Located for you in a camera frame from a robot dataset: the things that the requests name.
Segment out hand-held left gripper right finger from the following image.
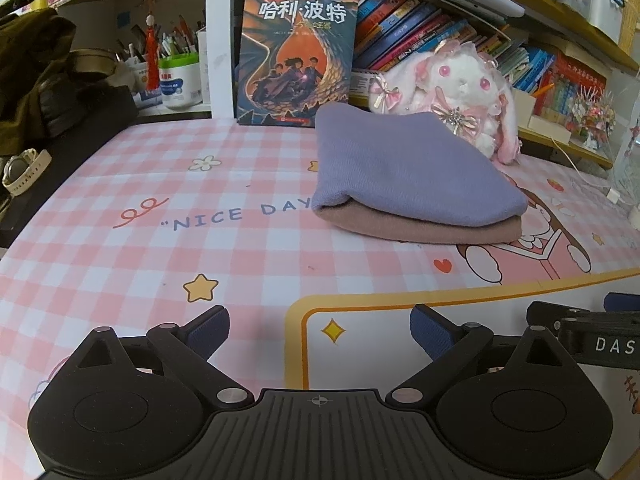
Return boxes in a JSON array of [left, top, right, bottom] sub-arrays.
[[387, 306, 576, 407]]

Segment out dusty pink folded cloth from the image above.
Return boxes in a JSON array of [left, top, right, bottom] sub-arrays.
[[312, 205, 523, 247]]

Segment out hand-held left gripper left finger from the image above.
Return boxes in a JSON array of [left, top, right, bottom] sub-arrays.
[[65, 306, 253, 408]]

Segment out white tub with green lid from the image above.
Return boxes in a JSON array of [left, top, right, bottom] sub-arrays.
[[157, 52, 201, 111]]

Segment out pink checked desk mat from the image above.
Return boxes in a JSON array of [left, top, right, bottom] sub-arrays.
[[0, 117, 640, 480]]

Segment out white wristwatch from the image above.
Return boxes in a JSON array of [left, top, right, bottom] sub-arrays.
[[0, 148, 52, 197]]

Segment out black box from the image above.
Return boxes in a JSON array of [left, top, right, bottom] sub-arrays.
[[0, 85, 138, 246]]

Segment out pink flower ornament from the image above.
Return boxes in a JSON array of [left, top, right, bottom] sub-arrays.
[[570, 87, 617, 151]]

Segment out purple knit cloth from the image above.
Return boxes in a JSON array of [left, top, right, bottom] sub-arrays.
[[311, 102, 528, 228]]

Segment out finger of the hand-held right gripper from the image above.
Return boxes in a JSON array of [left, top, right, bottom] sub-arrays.
[[603, 292, 640, 314], [526, 301, 640, 332]]

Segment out white pink plush rabbit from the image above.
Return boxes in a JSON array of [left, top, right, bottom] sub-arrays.
[[369, 40, 523, 166]]

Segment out white bookshelf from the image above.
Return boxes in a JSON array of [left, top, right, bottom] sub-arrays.
[[0, 0, 640, 171]]

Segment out olive green garment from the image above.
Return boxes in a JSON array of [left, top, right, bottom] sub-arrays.
[[0, 7, 76, 161]]

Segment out dragon cover book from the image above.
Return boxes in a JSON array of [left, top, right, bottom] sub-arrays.
[[236, 0, 360, 128]]

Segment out row of colourful books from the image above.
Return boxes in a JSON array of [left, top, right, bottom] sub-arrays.
[[350, 0, 608, 121]]

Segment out red tassel ornament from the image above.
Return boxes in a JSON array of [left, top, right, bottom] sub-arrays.
[[144, 15, 161, 93]]

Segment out white cable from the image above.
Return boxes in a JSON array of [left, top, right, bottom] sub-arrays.
[[550, 137, 636, 206]]

